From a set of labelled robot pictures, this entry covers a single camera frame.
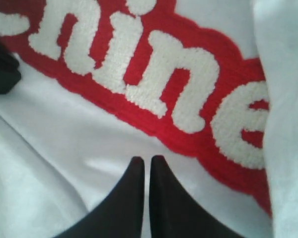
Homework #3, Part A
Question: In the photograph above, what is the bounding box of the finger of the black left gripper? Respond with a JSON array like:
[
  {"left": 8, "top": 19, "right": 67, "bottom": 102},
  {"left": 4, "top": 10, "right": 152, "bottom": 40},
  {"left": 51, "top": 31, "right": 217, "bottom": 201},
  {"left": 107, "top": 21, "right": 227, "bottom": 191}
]
[{"left": 0, "top": 42, "right": 21, "bottom": 94}]

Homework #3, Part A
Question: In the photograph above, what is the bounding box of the white t-shirt red logo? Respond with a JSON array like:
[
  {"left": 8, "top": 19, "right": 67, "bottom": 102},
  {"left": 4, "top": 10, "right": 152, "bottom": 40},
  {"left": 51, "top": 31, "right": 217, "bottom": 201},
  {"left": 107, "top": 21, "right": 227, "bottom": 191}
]
[{"left": 0, "top": 0, "right": 298, "bottom": 238}]

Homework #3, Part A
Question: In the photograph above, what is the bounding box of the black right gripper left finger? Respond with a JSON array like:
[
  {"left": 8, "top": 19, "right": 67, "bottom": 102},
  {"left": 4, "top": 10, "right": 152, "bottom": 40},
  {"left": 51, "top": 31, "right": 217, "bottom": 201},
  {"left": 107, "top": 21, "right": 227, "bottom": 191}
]
[{"left": 62, "top": 157, "right": 145, "bottom": 238}]

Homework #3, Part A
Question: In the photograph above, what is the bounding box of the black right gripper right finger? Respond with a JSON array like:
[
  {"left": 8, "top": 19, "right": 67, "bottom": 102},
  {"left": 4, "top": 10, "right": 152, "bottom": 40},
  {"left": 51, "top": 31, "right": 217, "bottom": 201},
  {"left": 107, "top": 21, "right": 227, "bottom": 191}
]
[{"left": 149, "top": 155, "right": 238, "bottom": 238}]

